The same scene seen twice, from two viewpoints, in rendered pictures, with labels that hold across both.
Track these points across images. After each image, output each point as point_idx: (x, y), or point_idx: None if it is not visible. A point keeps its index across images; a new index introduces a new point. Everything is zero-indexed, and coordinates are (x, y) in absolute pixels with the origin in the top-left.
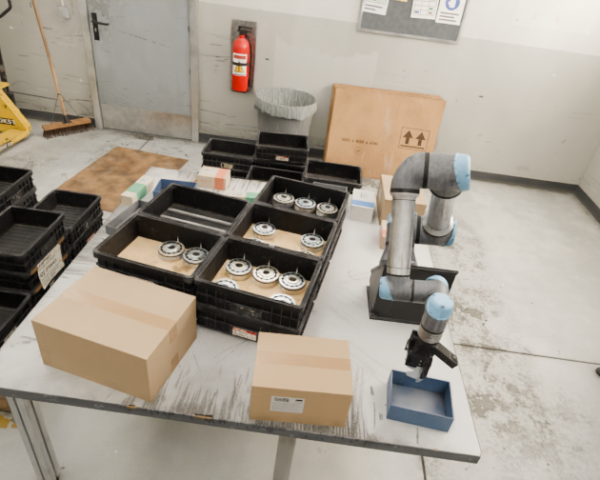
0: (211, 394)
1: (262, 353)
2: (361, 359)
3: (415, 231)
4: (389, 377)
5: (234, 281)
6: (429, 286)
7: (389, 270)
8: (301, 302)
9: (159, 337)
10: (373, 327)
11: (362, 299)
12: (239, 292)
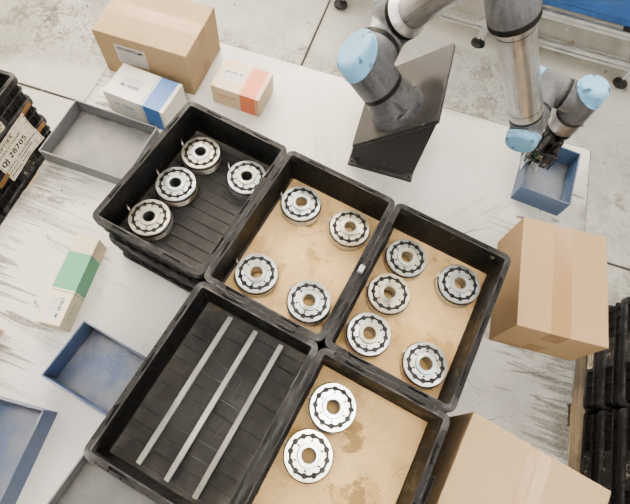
0: (539, 402)
1: (556, 327)
2: (478, 213)
3: (396, 52)
4: (517, 193)
5: (390, 346)
6: (552, 87)
7: (531, 120)
8: (498, 255)
9: (567, 472)
10: (424, 182)
11: (372, 178)
12: (481, 340)
